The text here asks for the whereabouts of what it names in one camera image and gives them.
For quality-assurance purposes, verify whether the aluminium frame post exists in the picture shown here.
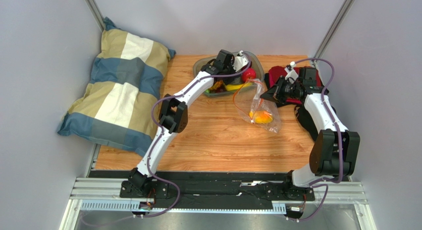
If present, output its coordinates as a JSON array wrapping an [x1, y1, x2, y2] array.
[[314, 0, 355, 58], [85, 0, 105, 31]]

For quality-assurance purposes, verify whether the red folded cloth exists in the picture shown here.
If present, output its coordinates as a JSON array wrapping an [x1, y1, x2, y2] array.
[[265, 66, 317, 107]]

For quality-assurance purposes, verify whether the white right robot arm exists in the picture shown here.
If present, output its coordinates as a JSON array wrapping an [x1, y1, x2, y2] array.
[[260, 65, 361, 187]]

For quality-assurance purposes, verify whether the black cloth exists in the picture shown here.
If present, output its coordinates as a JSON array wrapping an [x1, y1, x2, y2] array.
[[273, 70, 324, 140]]

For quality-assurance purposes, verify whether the red pomegranate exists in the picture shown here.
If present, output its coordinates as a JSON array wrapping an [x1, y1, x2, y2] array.
[[241, 68, 257, 83]]

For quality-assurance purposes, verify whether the grey transparent plastic container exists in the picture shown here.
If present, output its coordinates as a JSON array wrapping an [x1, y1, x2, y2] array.
[[193, 51, 265, 97]]

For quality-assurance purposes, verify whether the striped blue beige pillow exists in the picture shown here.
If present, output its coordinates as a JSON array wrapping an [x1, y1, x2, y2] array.
[[57, 18, 176, 156]]

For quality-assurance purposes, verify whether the yellow orange mango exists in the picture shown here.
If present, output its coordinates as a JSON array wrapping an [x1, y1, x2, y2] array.
[[249, 110, 273, 124]]

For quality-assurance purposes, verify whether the single yellow banana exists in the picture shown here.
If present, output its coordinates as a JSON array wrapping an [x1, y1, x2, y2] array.
[[224, 82, 252, 92]]

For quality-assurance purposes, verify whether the orange toy pineapple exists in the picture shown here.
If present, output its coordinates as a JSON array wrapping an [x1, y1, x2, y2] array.
[[206, 80, 226, 94]]

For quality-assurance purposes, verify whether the left aluminium frame post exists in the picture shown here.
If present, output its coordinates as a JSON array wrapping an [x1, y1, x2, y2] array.
[[85, 0, 105, 31]]

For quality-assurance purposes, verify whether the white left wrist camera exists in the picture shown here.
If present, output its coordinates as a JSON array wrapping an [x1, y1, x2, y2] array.
[[233, 51, 249, 72]]

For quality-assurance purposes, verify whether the right aluminium frame post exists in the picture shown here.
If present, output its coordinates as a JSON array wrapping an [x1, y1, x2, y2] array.
[[314, 0, 355, 58]]

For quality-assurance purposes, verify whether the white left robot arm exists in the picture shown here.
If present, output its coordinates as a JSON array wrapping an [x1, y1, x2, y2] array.
[[121, 50, 251, 197]]

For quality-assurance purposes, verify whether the clear zip top bag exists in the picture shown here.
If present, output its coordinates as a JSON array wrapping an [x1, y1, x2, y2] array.
[[232, 79, 282, 133]]

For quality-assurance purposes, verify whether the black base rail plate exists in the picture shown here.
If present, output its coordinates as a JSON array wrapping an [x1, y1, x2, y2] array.
[[88, 171, 316, 210]]

